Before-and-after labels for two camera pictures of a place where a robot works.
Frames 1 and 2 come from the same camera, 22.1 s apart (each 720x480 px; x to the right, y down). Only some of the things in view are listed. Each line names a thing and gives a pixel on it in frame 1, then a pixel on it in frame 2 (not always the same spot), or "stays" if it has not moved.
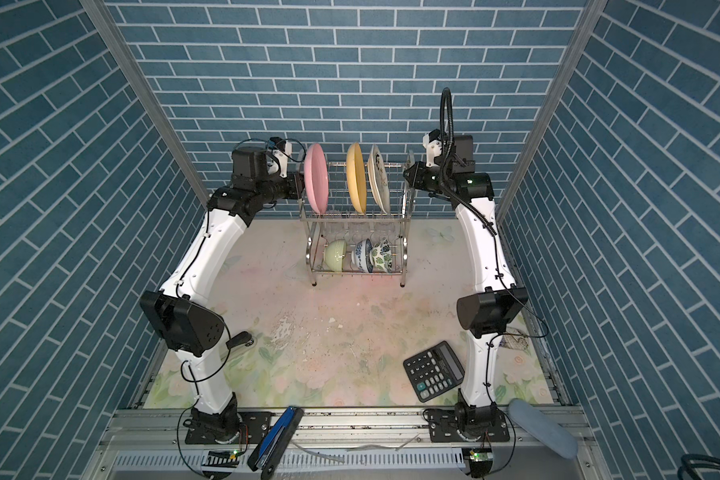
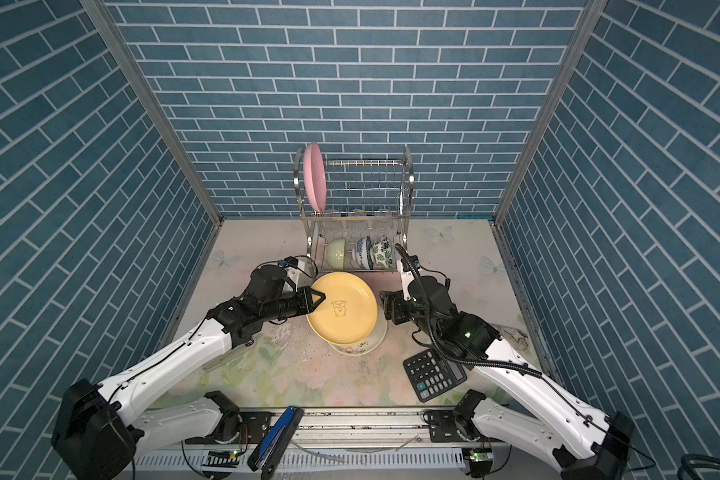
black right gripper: (417, 180) → (394, 300)
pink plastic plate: (316, 177) stays
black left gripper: (293, 191) → (306, 301)
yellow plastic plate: (356, 176) → (348, 314)
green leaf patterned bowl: (381, 255) stays
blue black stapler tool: (269, 453) stays
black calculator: (434, 371) stays
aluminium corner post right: (576, 47) stays
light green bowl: (334, 253) stays
